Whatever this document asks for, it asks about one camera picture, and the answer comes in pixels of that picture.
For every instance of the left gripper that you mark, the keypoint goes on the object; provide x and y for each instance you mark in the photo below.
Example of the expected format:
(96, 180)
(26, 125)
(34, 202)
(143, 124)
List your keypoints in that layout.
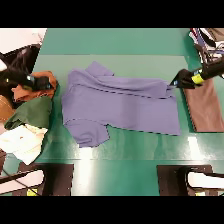
(40, 83)

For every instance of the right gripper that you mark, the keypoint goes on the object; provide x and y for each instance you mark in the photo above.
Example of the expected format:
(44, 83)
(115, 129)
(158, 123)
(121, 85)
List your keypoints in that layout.
(185, 79)

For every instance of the purple T-shirt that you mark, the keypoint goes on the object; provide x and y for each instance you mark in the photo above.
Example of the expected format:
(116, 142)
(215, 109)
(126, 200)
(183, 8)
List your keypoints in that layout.
(133, 106)

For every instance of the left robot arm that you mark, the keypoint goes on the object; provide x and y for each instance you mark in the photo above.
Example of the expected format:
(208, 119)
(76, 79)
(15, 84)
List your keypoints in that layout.
(20, 182)

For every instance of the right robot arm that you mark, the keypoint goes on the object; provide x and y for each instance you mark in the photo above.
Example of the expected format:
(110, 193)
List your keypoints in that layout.
(213, 68)

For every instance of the orange garment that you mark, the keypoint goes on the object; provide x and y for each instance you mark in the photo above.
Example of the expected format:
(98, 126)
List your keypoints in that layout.
(25, 94)

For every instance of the dark green garment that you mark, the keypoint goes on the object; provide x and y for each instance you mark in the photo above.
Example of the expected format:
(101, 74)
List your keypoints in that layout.
(33, 113)

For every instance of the black garment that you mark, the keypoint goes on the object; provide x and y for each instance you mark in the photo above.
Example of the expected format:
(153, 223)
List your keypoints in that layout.
(20, 60)

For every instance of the brown folded garment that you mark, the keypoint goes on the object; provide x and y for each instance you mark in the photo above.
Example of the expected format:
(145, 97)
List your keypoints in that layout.
(206, 106)

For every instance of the tan garment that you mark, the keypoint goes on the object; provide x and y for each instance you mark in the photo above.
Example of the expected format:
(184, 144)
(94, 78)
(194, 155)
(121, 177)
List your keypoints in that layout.
(5, 108)

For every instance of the heap of clothes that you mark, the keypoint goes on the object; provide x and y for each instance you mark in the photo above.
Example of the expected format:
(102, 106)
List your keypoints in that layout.
(208, 41)

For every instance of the white garment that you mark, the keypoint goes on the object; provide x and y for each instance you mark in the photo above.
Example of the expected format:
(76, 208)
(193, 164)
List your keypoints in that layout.
(23, 141)

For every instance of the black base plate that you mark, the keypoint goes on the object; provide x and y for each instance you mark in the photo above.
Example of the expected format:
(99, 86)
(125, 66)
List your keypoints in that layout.
(58, 180)
(170, 180)

